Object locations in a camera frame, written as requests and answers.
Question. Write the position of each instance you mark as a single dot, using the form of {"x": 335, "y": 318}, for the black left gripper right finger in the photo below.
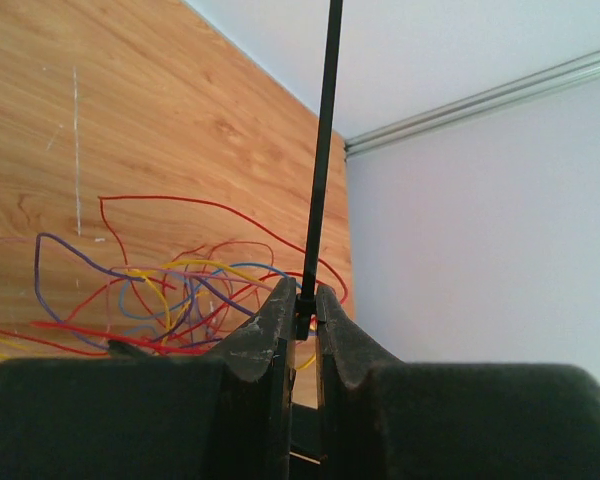
{"x": 383, "y": 418}

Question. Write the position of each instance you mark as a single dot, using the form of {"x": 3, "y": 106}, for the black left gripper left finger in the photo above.
{"x": 225, "y": 414}

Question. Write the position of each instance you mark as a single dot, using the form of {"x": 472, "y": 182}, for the black zip tie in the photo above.
{"x": 305, "y": 304}

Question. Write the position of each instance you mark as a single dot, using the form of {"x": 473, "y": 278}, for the aluminium frame post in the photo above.
{"x": 548, "y": 81}

